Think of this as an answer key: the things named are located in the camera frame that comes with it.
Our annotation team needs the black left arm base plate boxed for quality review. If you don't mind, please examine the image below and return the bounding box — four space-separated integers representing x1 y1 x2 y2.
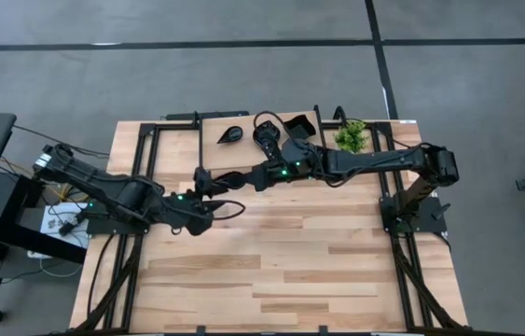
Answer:
87 200 151 235

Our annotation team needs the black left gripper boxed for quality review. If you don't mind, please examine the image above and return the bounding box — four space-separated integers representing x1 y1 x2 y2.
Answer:
159 166 233 238

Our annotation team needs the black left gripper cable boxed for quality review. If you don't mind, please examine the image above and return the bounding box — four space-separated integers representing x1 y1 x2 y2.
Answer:
213 199 247 222

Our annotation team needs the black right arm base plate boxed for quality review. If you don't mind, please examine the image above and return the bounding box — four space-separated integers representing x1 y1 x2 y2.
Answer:
380 195 452 234

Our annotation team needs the black teardrop mini plate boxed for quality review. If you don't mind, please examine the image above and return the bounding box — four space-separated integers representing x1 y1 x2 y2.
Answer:
216 125 244 145

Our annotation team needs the green plant in white pot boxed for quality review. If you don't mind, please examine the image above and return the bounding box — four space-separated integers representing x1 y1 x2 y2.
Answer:
333 119 369 155

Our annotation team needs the black square mini plate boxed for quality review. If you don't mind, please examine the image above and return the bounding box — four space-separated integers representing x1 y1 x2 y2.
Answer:
283 115 318 141

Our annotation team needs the white printed sheet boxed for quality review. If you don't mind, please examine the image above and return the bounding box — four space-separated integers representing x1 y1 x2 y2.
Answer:
40 201 90 248

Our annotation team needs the black desk leg frame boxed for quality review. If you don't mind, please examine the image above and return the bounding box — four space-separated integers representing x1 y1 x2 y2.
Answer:
0 218 89 326

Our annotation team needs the black aluminium table frame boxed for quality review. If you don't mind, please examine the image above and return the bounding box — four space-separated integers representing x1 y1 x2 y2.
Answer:
73 119 467 335

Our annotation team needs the black power strip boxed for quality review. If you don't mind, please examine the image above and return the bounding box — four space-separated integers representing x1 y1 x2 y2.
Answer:
165 110 250 121

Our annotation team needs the black computer box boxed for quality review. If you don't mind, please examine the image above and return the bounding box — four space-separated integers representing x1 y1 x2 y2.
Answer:
0 171 45 220

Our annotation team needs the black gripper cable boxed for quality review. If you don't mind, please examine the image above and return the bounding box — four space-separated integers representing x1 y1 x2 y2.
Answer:
252 109 298 144
213 199 247 222

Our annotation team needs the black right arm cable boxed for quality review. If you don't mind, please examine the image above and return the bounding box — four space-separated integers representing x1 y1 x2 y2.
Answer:
363 119 431 153

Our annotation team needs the wooden shelf with black legs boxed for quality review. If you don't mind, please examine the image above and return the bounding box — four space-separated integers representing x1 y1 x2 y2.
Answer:
194 105 327 192

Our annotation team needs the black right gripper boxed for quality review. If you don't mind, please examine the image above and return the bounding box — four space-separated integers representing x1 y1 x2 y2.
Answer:
214 137 329 193

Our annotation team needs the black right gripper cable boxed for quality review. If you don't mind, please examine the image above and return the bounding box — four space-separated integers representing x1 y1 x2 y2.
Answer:
252 109 298 144

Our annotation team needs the yellow cable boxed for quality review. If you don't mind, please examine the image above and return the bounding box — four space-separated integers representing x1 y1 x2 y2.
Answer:
0 158 81 202

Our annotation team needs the black leaf-shaped mini plate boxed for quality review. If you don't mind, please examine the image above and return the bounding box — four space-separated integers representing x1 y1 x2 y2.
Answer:
252 119 283 147

